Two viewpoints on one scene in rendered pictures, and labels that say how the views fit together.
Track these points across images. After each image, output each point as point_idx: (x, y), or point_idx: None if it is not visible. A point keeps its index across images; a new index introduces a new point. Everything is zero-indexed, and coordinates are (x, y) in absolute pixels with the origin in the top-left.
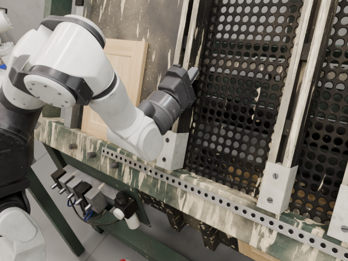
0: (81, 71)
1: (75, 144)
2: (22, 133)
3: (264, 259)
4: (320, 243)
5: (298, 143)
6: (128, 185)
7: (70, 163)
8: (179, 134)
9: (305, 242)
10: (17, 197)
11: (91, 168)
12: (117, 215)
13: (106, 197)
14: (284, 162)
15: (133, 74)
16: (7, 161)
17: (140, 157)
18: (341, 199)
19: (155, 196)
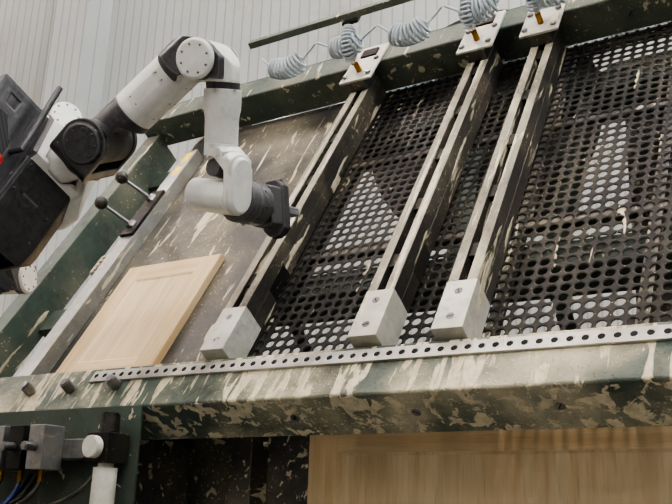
0: (224, 54)
1: (34, 387)
2: (106, 140)
3: None
4: (424, 349)
5: (406, 274)
6: (129, 405)
7: None
8: (249, 313)
9: (406, 356)
10: None
11: (54, 412)
12: (90, 442)
13: (70, 442)
14: (388, 285)
15: (189, 288)
16: (24, 218)
17: (222, 198)
18: (447, 292)
19: (181, 400)
